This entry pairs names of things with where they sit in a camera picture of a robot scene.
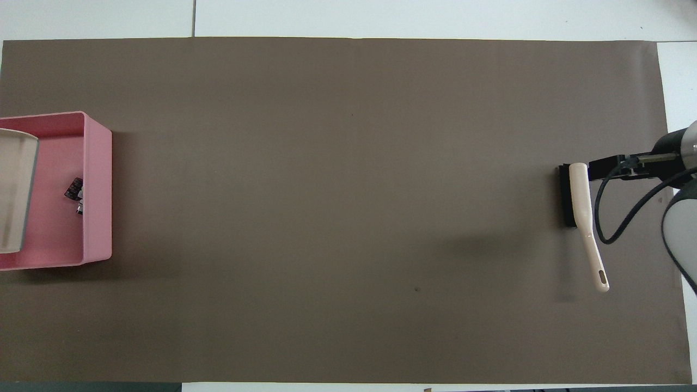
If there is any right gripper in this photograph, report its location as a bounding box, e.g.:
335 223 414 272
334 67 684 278
627 127 688 188

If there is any beige brush with black bristles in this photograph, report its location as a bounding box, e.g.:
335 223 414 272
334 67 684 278
558 162 610 293

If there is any pink plastic bin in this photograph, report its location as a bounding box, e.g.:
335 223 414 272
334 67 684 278
0 111 113 271

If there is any beige dustpan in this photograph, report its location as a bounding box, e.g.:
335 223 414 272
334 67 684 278
0 128 40 254

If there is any black cable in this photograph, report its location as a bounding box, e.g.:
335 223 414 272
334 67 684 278
594 161 697 246

